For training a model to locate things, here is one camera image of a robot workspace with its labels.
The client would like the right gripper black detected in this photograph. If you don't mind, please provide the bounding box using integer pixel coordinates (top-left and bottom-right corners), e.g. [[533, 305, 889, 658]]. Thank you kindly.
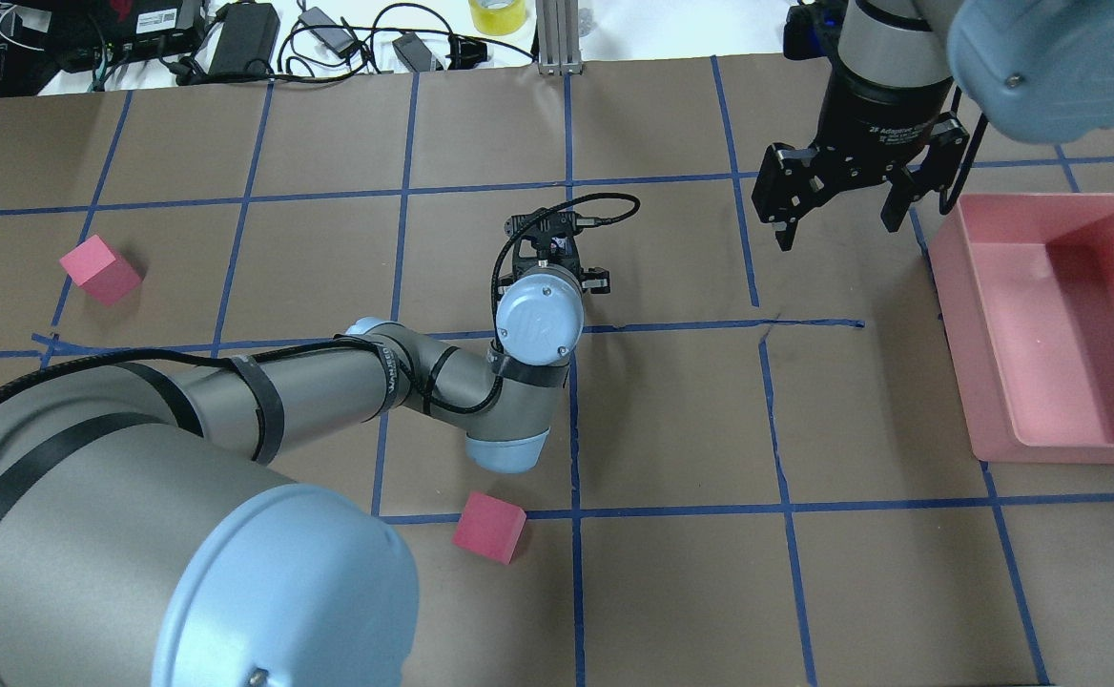
[[752, 73, 970, 252]]

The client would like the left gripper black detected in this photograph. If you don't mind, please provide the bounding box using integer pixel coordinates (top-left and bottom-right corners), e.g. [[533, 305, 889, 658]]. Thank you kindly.
[[505, 212, 612, 295]]

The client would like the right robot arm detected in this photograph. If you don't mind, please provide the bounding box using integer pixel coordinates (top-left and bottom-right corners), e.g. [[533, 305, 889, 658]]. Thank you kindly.
[[752, 1, 1114, 251]]

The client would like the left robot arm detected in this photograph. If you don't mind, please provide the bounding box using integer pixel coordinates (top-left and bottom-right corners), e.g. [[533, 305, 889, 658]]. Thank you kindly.
[[0, 204, 607, 686]]

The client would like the yellow tape roll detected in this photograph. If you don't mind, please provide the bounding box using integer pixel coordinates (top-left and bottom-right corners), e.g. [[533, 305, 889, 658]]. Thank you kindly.
[[468, 0, 527, 36]]

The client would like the pink plastic bin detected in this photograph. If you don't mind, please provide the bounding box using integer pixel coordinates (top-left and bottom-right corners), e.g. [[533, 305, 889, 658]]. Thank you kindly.
[[928, 193, 1114, 465]]

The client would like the pink foam cube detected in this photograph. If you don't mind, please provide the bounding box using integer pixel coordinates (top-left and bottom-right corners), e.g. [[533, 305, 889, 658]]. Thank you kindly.
[[452, 491, 527, 565], [59, 236, 143, 307]]

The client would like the black power adapter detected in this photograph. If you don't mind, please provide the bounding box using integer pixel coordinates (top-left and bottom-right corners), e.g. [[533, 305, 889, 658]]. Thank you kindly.
[[208, 1, 279, 82]]

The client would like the black electronics box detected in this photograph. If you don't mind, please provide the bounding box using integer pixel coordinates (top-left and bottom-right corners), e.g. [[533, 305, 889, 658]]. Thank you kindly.
[[43, 1, 208, 73]]

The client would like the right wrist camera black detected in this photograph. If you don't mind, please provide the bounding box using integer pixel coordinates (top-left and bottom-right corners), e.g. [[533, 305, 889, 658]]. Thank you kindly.
[[782, 1, 848, 61]]

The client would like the aluminium frame post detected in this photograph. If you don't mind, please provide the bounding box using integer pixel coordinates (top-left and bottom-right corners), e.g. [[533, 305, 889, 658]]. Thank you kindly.
[[535, 0, 584, 75]]

